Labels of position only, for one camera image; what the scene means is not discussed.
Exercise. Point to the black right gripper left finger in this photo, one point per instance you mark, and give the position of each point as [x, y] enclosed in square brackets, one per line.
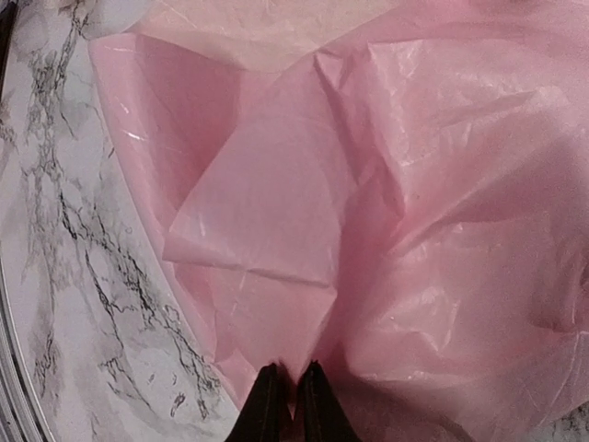
[265, 414]

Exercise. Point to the aluminium front rail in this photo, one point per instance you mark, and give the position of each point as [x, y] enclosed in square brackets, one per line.
[21, 417]

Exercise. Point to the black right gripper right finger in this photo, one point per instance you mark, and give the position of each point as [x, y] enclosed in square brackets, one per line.
[319, 410]

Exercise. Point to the pink wrapping paper sheet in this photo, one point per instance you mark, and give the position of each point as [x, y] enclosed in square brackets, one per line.
[396, 190]

